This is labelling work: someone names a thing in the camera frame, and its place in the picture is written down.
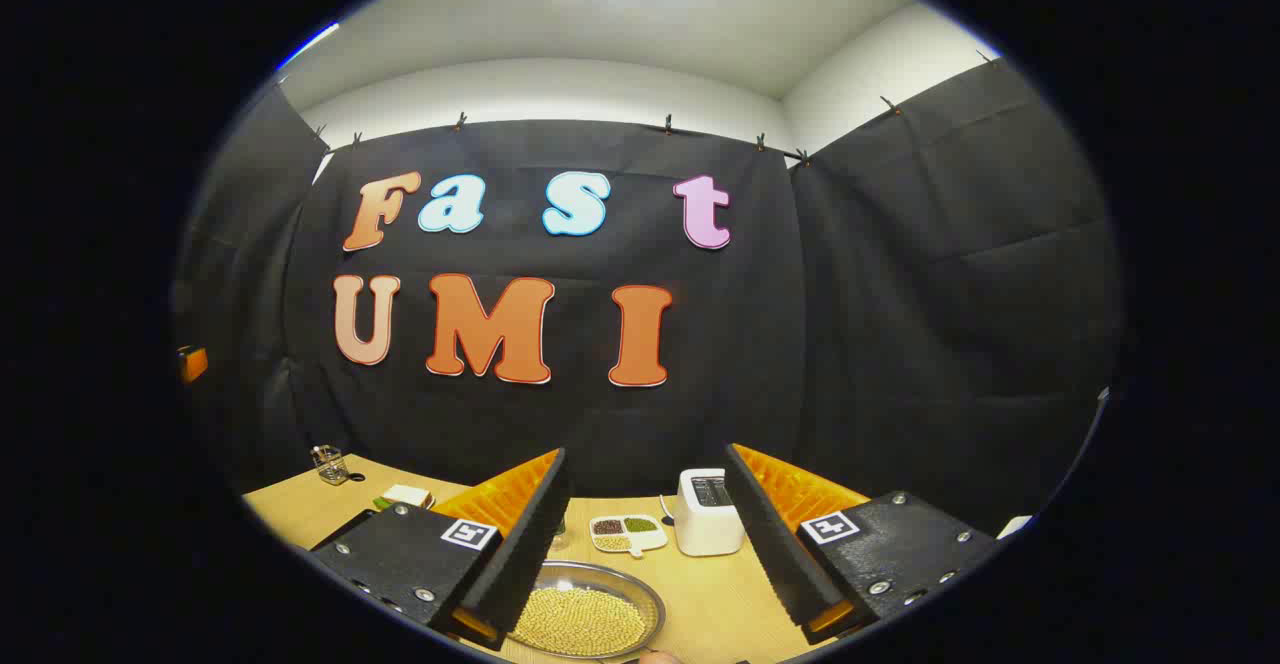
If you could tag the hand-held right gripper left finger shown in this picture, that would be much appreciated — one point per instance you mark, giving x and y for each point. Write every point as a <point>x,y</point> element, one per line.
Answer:
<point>530,544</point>

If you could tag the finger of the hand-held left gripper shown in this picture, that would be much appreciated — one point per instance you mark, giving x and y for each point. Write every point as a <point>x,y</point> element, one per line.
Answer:
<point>192,364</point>

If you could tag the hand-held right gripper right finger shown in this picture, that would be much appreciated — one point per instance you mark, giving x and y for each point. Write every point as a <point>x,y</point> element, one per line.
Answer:
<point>775,544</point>

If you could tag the pile of yellow soybeans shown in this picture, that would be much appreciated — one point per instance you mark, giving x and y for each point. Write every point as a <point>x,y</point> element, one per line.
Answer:
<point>580,622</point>

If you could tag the white toaster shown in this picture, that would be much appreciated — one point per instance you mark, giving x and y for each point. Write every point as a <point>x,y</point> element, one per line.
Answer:
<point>705,524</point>

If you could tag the white divided bean dish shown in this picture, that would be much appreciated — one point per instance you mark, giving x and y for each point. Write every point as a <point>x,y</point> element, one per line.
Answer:
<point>628,534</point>

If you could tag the wrapped sandwich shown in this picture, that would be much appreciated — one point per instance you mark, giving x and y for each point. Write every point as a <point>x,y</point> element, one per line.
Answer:
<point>405,495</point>

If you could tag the black backdrop cloth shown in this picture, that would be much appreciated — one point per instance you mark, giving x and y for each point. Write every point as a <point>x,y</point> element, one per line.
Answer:
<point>800,344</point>

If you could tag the row of small cloth clips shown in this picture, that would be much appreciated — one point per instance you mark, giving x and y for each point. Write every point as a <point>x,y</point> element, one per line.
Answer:
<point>668,125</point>

